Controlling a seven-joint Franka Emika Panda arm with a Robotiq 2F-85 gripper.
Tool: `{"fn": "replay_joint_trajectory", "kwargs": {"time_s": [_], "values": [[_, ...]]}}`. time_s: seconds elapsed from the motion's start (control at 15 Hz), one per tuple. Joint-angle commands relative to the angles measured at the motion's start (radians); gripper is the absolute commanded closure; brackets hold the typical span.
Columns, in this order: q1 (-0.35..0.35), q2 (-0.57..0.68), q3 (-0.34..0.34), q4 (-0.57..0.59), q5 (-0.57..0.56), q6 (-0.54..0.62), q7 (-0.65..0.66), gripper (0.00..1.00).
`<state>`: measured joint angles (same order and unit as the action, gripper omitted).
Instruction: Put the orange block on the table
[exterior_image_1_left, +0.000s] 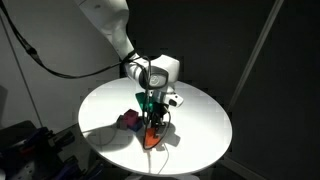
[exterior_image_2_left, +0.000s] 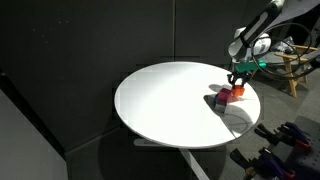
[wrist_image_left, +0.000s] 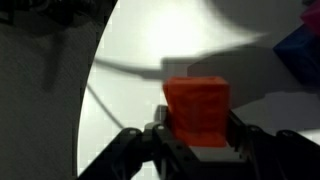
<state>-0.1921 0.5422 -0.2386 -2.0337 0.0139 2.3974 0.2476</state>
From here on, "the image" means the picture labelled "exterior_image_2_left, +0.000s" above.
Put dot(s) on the magenta block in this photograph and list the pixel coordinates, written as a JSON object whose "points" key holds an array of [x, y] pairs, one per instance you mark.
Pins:
{"points": [[224, 95]]}

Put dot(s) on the wooden chair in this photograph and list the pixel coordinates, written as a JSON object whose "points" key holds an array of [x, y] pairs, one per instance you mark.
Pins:
{"points": [[292, 83]]}

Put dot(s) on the orange block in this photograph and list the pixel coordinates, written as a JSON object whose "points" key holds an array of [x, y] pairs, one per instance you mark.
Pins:
{"points": [[238, 90]]}

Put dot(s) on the blue and red clamps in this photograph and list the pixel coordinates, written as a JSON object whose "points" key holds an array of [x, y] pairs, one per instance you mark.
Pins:
{"points": [[308, 161]]}

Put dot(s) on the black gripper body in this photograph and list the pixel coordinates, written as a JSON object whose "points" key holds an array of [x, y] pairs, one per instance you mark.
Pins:
{"points": [[240, 75]]}

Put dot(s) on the grey block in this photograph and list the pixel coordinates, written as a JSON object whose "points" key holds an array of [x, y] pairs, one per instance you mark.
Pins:
{"points": [[220, 107]]}

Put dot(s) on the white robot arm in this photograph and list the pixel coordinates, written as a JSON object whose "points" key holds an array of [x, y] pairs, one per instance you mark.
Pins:
{"points": [[260, 23]]}

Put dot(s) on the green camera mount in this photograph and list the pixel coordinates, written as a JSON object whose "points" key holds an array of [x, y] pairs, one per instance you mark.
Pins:
{"points": [[248, 66]]}

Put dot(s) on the white crumpled cloth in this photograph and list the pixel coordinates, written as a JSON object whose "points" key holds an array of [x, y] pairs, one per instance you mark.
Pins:
{"points": [[283, 45]]}

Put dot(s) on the purple black clamp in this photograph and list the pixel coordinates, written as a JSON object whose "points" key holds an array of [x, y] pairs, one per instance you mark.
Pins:
{"points": [[266, 163], [295, 133]]}

